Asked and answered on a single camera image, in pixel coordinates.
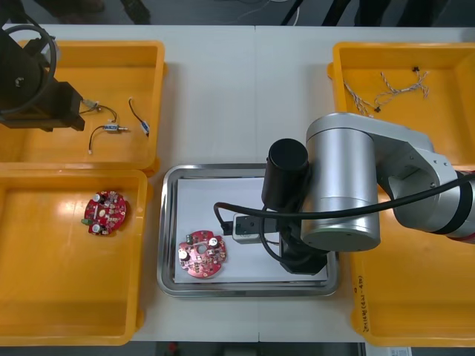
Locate blue-white twisted wire harness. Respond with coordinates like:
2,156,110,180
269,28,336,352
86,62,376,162
341,79,374,116

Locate blue-white harness, black connectors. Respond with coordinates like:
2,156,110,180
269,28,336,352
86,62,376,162
373,66,431,113

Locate steel tray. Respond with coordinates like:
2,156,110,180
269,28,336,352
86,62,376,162
156,162,339,297

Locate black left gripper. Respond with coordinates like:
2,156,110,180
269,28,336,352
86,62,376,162
0,81,85,134

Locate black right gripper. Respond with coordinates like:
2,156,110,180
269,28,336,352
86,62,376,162
278,237,328,277

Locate bare metal solenoid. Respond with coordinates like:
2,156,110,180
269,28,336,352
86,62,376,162
82,98,119,123

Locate yellow-orange plastic bin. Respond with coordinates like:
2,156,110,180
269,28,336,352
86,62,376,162
0,168,149,346
0,39,166,175
327,41,475,168
344,167,475,349

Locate round red circuit board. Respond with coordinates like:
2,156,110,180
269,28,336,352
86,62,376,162
177,229,229,279
80,190,131,237

